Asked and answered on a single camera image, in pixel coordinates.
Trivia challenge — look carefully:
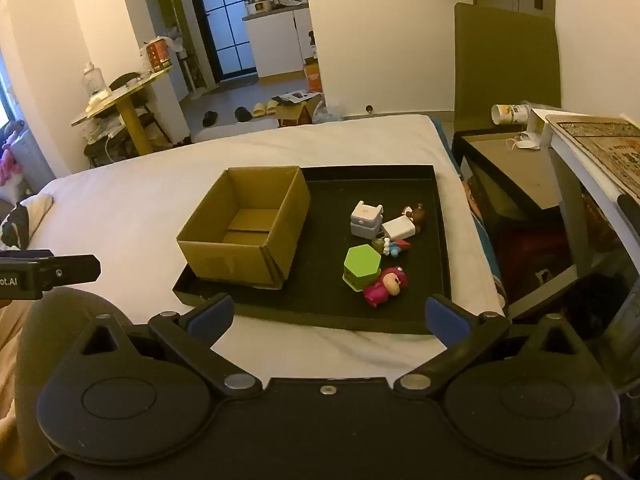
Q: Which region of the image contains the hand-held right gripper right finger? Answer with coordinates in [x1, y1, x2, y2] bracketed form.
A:
[394, 295, 587, 402]

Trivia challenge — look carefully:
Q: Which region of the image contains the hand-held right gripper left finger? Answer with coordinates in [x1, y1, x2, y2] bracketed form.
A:
[75, 294, 263, 402]

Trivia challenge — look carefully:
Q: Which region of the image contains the brown cardboard box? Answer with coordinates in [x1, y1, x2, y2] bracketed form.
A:
[176, 166, 312, 291]

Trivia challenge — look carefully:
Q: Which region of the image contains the pink figurine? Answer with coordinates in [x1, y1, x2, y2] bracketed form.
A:
[362, 267, 410, 308]

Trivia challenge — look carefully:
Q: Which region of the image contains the green hexagonal box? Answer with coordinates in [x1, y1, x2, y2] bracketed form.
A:
[342, 244, 385, 292]

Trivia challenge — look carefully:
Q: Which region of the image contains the white cube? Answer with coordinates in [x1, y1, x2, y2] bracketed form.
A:
[382, 215, 417, 242]

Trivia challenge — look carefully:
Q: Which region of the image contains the brown figurine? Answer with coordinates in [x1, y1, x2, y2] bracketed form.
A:
[402, 203, 427, 233]

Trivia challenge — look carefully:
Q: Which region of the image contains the black tray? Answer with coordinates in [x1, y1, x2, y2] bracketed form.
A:
[172, 164, 453, 336]

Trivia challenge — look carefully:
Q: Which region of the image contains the grey and white square toy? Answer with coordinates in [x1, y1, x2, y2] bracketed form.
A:
[350, 200, 385, 239]

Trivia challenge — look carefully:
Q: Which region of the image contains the black and white cloth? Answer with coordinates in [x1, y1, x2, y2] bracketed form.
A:
[0, 194, 53, 250]

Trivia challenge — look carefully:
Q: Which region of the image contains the white bed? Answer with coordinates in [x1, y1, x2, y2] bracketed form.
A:
[20, 114, 506, 381]

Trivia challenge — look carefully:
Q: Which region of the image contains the colourful patterned bedsheet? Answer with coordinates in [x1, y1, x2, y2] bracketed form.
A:
[460, 180, 506, 311]

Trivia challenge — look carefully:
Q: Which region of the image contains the white laundry basket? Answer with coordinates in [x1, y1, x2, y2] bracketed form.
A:
[10, 130, 56, 196]

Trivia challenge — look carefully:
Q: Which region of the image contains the pink plush toy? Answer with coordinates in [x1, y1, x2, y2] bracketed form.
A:
[0, 120, 31, 186]

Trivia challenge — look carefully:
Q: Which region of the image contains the dark stool with clutter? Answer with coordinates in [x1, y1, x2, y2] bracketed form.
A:
[82, 110, 136, 168]

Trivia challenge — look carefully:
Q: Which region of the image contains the white table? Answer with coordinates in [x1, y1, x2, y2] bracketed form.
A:
[542, 115, 640, 286]

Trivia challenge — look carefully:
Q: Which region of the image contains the round table with yellow leg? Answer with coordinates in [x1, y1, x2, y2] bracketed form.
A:
[70, 67, 173, 156]

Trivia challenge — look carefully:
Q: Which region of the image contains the white floor mat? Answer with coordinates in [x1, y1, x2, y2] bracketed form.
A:
[192, 117, 281, 143]

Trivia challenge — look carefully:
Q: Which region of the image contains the black round chair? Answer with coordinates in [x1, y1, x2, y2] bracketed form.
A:
[107, 72, 156, 126]

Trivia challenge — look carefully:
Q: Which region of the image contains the white face mask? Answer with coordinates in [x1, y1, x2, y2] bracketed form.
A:
[505, 132, 541, 152]

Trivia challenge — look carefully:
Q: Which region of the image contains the small white box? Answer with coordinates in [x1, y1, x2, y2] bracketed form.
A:
[525, 108, 556, 148]

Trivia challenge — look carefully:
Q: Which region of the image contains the white and yellow paper cup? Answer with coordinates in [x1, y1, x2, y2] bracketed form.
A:
[491, 102, 532, 126]

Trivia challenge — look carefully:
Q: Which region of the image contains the open cardboard box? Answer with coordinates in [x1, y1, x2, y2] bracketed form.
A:
[272, 91, 323, 128]

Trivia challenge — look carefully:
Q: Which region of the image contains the red box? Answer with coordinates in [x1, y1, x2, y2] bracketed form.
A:
[145, 37, 175, 73]

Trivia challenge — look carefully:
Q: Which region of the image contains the patterned board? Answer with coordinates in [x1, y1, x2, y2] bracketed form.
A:
[547, 115, 640, 196]

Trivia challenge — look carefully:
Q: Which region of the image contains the clear plastic bag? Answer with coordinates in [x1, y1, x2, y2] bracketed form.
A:
[312, 100, 346, 123]

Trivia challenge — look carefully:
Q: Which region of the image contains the white plastic bag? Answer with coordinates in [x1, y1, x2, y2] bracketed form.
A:
[150, 27, 188, 58]

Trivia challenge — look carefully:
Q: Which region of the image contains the orange box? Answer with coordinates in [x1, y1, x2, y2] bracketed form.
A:
[302, 60, 323, 95]

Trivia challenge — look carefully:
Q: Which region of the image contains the olive high-back chair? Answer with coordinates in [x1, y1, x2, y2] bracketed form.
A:
[452, 2, 581, 261]

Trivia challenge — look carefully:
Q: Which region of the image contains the white kitchen cabinet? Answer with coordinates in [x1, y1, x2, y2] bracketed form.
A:
[242, 2, 315, 81]

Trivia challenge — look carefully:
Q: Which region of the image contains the glass panel door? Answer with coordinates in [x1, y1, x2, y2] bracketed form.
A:
[192, 0, 258, 78]

